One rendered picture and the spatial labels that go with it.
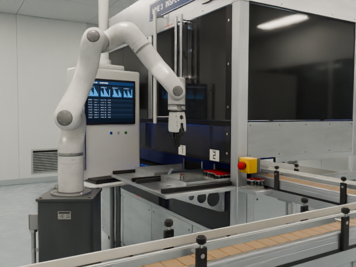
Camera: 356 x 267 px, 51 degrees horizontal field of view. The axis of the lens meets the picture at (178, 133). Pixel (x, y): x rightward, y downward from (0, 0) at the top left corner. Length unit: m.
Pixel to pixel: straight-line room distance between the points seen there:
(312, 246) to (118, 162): 1.86
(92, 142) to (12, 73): 4.66
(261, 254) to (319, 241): 0.20
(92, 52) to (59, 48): 5.52
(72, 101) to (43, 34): 5.53
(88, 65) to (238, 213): 1.02
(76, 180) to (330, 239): 1.18
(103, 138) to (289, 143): 1.23
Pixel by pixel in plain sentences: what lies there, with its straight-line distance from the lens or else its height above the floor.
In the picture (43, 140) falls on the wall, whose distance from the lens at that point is 7.14.
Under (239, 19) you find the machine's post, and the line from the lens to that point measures 1.92.
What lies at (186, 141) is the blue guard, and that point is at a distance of 2.27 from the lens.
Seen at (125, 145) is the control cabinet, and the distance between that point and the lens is 2.68.
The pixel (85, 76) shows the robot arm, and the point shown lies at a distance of 1.80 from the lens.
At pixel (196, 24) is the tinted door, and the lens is 2.25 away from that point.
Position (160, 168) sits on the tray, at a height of 0.89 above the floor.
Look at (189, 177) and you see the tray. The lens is 2.11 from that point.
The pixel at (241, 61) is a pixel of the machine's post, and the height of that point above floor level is 1.50.
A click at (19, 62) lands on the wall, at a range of 7.11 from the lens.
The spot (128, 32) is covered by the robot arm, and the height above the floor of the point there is 1.62.
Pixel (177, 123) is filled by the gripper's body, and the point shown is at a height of 1.20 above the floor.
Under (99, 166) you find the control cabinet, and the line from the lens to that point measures 2.59.
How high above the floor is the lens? 1.24
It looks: 3 degrees down
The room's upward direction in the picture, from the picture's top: straight up
